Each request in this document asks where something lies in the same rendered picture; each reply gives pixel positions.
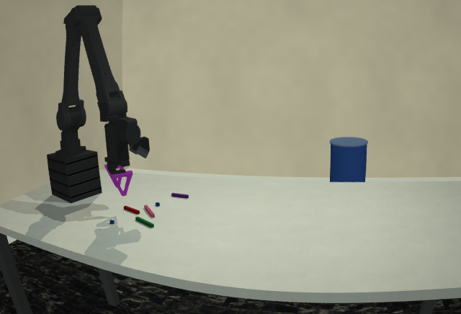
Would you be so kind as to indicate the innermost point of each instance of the green rod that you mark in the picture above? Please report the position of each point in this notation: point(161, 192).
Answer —
point(145, 222)

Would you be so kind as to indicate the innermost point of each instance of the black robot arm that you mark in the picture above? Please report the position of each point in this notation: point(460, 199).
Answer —
point(113, 107)

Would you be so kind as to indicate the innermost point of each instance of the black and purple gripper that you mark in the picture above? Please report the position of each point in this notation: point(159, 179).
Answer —
point(113, 164)

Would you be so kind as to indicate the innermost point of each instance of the dark red rod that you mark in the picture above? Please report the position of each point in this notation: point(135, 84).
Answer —
point(132, 210)

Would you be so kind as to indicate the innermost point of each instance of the purple rod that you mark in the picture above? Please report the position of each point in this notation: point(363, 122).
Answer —
point(180, 195)

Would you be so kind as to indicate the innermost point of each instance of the pink rod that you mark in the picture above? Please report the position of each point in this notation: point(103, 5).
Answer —
point(149, 211)

